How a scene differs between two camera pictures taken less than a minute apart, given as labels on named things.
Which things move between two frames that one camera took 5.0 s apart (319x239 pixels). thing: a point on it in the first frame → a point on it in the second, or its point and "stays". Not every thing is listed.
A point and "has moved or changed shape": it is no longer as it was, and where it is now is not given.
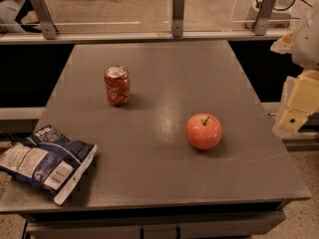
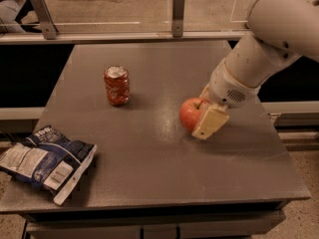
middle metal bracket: x=178 y=13 stays
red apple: x=203 y=130 has moved or changed shape
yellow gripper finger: x=283 y=45 → x=205 y=94
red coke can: x=118 y=85 stays
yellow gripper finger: x=303 y=102 → x=210 y=121
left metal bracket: x=44 y=15 stays
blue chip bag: x=49 y=160 stays
